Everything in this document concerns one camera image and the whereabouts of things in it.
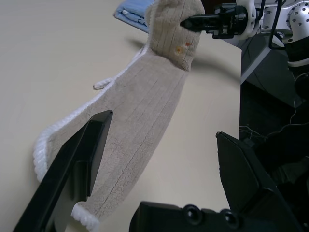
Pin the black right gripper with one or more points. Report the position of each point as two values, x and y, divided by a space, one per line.
231 21

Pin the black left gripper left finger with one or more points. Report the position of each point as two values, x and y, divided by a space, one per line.
72 159

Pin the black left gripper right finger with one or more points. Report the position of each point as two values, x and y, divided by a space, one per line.
243 178

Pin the beige towel with white trim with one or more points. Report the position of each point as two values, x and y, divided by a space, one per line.
144 108

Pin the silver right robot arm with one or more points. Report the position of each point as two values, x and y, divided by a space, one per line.
299 14

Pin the blue folded towel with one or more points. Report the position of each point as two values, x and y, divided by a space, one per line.
130 14

